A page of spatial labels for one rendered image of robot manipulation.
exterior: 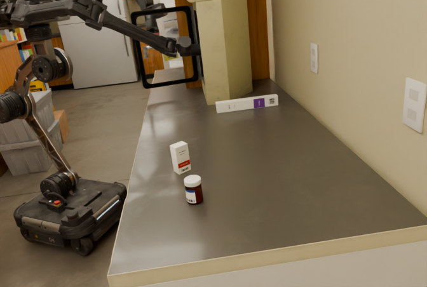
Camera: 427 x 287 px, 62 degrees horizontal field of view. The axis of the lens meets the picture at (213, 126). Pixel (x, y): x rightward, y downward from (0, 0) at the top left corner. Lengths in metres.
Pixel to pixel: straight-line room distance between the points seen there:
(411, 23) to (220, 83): 0.97
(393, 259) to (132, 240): 0.58
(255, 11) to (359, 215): 1.40
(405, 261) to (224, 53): 1.11
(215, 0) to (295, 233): 1.11
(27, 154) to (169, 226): 2.94
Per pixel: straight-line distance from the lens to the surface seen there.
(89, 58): 6.77
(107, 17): 1.68
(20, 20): 1.89
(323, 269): 0.87
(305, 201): 0.94
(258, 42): 2.07
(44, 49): 2.23
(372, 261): 0.91
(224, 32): 1.66
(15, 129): 3.68
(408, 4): 0.96
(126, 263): 0.82
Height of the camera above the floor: 1.46
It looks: 21 degrees down
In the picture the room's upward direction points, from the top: 6 degrees counter-clockwise
